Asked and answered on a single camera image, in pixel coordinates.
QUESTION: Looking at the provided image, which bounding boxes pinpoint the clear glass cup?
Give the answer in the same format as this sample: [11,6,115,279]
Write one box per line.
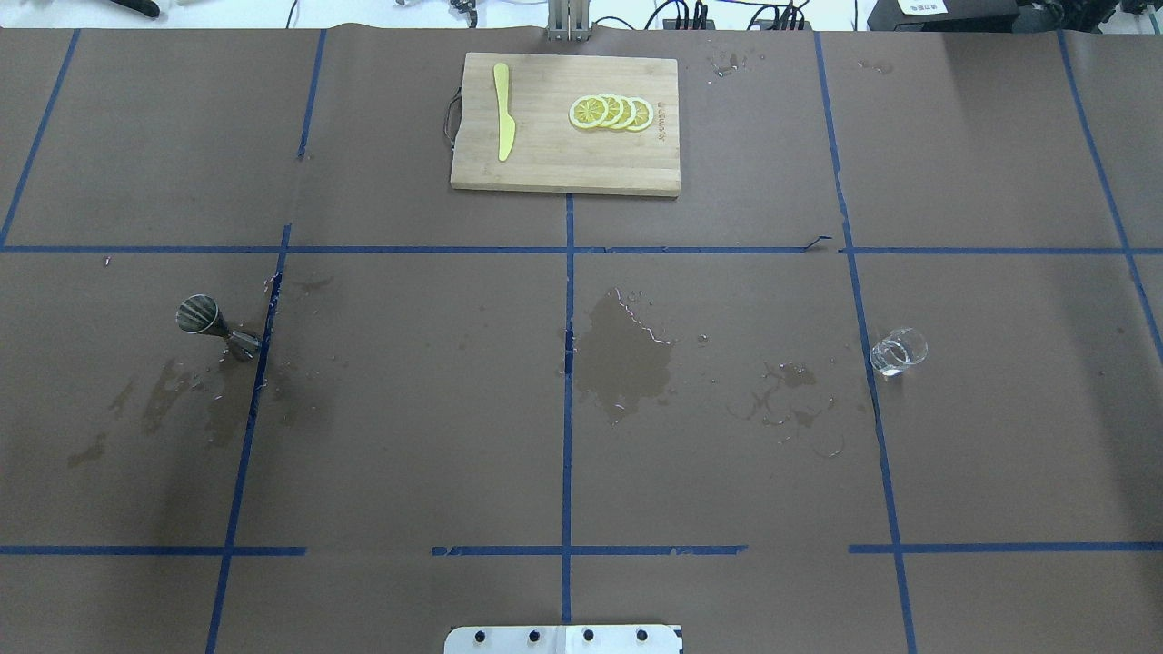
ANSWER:
[869,327,929,378]

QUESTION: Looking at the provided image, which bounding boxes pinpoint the steel jigger measuring cup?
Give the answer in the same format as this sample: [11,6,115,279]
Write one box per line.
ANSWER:
[174,293,261,361]

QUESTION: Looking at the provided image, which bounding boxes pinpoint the bamboo cutting board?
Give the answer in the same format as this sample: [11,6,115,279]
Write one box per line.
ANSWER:
[450,51,682,198]

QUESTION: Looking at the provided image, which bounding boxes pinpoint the yellow plastic knife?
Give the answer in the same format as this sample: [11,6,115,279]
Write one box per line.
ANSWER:
[492,62,518,163]

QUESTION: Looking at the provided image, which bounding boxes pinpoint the lemon slice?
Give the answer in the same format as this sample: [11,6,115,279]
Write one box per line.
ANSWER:
[568,94,611,130]
[611,95,637,130]
[599,93,626,128]
[623,95,655,133]

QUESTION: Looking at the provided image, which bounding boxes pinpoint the black box with label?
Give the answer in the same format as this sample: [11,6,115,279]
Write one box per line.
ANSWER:
[866,1,1020,33]

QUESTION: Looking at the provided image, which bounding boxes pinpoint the aluminium camera post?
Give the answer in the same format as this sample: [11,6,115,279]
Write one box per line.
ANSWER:
[545,0,592,43]

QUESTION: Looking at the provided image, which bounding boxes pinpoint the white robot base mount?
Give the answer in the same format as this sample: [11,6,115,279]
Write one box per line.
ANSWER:
[442,624,684,653]

